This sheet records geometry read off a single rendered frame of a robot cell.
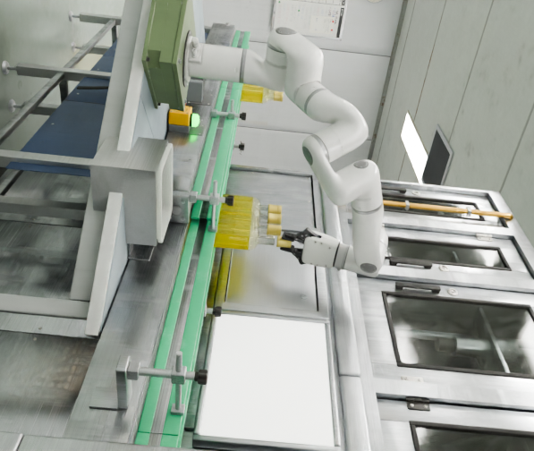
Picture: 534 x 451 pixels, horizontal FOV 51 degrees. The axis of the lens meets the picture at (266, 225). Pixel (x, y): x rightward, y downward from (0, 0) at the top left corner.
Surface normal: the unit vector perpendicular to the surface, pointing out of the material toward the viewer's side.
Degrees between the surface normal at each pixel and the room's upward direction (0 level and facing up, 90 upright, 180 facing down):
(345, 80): 90
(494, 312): 90
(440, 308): 90
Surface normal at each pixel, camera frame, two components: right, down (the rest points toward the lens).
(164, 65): -0.09, 0.95
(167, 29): 0.06, -0.28
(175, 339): 0.10, -0.82
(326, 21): 0.00, 0.55
